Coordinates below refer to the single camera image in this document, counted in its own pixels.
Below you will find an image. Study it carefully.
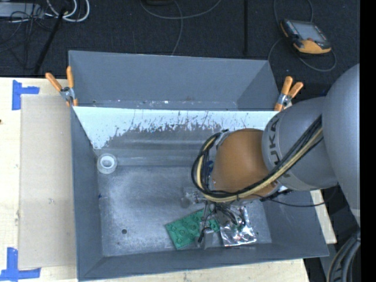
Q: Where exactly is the dark green flat block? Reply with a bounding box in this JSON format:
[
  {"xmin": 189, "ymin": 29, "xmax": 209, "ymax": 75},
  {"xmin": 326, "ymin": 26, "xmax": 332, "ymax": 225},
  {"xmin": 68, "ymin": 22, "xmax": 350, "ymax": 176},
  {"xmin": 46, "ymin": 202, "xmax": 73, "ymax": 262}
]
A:
[{"xmin": 164, "ymin": 208, "xmax": 221, "ymax": 251}]

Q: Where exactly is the clear glass thing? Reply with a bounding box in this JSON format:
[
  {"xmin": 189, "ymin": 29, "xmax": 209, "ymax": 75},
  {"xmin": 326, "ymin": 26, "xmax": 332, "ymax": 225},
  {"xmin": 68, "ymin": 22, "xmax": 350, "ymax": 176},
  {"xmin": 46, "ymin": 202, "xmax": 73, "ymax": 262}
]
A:
[{"xmin": 180, "ymin": 186, "xmax": 207, "ymax": 209}]

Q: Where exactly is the silver foil packet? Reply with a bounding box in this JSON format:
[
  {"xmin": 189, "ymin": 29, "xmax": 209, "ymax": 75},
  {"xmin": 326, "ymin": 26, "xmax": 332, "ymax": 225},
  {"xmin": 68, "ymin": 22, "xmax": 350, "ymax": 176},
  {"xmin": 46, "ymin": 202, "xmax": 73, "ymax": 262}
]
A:
[{"xmin": 219, "ymin": 205, "xmax": 258, "ymax": 248}]

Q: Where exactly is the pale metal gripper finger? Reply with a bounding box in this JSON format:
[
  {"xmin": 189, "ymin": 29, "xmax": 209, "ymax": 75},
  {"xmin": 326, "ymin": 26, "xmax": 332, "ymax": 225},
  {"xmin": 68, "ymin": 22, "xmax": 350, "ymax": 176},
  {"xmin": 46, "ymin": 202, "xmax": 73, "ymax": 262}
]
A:
[{"xmin": 202, "ymin": 228, "xmax": 221, "ymax": 250}]

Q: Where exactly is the grey metal bin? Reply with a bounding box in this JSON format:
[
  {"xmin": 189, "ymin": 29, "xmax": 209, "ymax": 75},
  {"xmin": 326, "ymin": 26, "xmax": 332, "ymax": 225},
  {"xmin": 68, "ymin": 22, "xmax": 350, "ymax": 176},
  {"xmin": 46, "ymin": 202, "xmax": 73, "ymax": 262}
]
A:
[{"xmin": 68, "ymin": 50, "xmax": 330, "ymax": 281}]

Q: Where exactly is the clear tape roll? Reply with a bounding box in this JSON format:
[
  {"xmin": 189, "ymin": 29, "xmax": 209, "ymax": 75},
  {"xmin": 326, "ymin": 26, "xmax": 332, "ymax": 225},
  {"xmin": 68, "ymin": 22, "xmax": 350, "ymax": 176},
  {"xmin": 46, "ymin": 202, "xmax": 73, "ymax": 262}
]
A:
[{"xmin": 96, "ymin": 153, "xmax": 118, "ymax": 175}]

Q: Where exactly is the pale wood flat board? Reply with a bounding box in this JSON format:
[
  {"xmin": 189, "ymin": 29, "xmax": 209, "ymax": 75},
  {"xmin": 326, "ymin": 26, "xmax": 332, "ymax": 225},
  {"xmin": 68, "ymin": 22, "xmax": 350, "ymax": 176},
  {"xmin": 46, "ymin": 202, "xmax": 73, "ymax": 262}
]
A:
[{"xmin": 18, "ymin": 94, "xmax": 78, "ymax": 271}]

